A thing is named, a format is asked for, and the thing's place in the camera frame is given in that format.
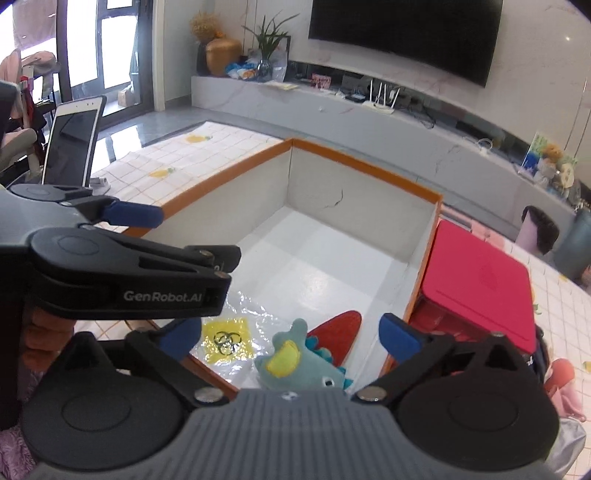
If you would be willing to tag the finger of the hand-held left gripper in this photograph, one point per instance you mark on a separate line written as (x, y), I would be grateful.
(138, 272)
(134, 215)

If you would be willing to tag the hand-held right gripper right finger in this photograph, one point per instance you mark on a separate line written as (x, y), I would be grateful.
(397, 339)

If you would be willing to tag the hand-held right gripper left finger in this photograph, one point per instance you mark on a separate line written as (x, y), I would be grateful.
(181, 338)

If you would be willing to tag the teal plush dinosaur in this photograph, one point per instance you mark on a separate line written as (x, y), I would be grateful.
(295, 369)

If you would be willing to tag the white box with orange rim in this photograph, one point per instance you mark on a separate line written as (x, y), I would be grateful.
(323, 258)

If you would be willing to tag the person's left hand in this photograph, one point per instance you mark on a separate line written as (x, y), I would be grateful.
(46, 337)

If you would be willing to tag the clear bag with yellow label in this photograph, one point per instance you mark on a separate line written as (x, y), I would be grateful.
(226, 341)

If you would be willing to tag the red oval felt toy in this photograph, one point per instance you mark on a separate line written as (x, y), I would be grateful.
(339, 332)

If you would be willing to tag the white tablet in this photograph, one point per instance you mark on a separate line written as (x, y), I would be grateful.
(69, 143)

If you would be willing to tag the red flat case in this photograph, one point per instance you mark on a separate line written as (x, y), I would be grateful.
(475, 277)

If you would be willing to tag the pink high chair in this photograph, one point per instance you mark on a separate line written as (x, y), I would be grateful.
(18, 134)

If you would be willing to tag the glass balcony door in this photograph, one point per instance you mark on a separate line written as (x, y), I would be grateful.
(115, 46)

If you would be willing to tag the purple floral cloth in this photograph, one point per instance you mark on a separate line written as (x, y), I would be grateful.
(16, 452)

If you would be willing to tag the pink bin with black bag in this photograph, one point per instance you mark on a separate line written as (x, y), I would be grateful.
(538, 230)

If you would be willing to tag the blue and white packet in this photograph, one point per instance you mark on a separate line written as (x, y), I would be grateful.
(240, 70)

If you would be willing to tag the gold vase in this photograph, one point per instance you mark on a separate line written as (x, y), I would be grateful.
(224, 57)

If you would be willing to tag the grey round bin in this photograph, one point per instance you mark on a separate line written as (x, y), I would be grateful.
(575, 249)

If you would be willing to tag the dried yellow flowers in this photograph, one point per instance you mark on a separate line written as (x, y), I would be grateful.
(205, 25)

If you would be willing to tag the grey television cabinet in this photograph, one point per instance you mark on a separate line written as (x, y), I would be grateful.
(369, 134)

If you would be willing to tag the green plant in glass vase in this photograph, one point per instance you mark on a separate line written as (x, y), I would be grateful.
(268, 41)

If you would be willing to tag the pink photo card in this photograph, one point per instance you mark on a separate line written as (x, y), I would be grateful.
(322, 81)

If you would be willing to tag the green picture card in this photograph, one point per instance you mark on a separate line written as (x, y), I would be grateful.
(535, 154)

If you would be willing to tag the small plush toys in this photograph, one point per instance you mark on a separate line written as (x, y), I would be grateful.
(556, 166)

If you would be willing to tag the white router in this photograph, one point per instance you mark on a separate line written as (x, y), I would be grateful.
(381, 99)

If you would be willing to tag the black wall television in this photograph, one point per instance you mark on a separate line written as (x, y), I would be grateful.
(406, 32)

